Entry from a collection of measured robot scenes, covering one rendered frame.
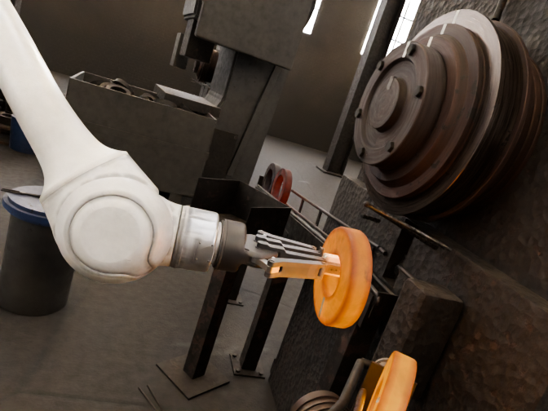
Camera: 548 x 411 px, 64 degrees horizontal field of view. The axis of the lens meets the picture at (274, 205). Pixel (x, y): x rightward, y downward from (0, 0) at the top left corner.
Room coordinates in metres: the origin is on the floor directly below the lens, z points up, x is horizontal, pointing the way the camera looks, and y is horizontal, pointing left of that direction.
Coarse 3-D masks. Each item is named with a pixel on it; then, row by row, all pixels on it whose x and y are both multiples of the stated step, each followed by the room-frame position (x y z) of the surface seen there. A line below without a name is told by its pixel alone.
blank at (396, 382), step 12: (396, 360) 0.54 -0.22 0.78; (408, 360) 0.55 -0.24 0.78; (384, 372) 0.58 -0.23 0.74; (396, 372) 0.52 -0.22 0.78; (408, 372) 0.52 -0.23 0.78; (384, 384) 0.51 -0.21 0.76; (396, 384) 0.50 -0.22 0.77; (408, 384) 0.50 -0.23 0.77; (372, 396) 0.61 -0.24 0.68; (384, 396) 0.49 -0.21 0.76; (396, 396) 0.49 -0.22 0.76; (408, 396) 0.49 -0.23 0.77; (372, 408) 0.57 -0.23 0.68; (384, 408) 0.48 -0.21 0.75; (396, 408) 0.48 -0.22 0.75
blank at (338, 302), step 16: (336, 240) 0.68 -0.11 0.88; (352, 240) 0.63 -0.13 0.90; (368, 240) 0.64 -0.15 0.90; (352, 256) 0.60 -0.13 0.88; (368, 256) 0.61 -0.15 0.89; (352, 272) 0.59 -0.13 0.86; (368, 272) 0.60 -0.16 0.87; (320, 288) 0.68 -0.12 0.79; (336, 288) 0.62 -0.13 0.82; (352, 288) 0.58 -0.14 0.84; (368, 288) 0.59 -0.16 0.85; (320, 304) 0.66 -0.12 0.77; (336, 304) 0.60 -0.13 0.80; (352, 304) 0.58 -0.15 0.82; (320, 320) 0.64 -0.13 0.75; (336, 320) 0.59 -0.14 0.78; (352, 320) 0.60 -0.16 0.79
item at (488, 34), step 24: (432, 24) 1.13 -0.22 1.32; (480, 24) 0.96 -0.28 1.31; (504, 48) 0.91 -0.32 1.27; (504, 72) 0.86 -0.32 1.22; (504, 96) 0.86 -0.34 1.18; (480, 120) 0.85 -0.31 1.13; (504, 120) 0.85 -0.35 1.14; (480, 144) 0.83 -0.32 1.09; (504, 144) 0.86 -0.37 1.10; (456, 168) 0.86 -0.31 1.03; (480, 168) 0.86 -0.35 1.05; (432, 192) 0.90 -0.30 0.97; (456, 192) 0.89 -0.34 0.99
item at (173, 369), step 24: (216, 192) 1.53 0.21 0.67; (240, 192) 1.59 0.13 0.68; (240, 216) 1.57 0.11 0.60; (264, 216) 1.35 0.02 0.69; (288, 216) 1.45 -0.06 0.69; (216, 288) 1.40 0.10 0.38; (216, 312) 1.41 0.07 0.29; (216, 336) 1.44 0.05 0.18; (168, 360) 1.45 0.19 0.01; (192, 360) 1.41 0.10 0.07; (192, 384) 1.37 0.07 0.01; (216, 384) 1.41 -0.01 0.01
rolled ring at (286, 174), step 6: (282, 168) 1.94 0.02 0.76; (276, 174) 1.99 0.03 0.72; (282, 174) 1.91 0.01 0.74; (288, 174) 1.88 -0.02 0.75; (276, 180) 1.97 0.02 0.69; (282, 180) 1.98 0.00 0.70; (288, 180) 1.86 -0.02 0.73; (276, 186) 1.98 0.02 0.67; (282, 186) 1.86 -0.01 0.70; (288, 186) 1.84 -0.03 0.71; (276, 192) 1.97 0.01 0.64; (282, 192) 1.84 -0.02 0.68; (288, 192) 1.84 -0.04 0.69; (276, 198) 1.95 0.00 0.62; (282, 198) 1.84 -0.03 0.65; (288, 198) 1.84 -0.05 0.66
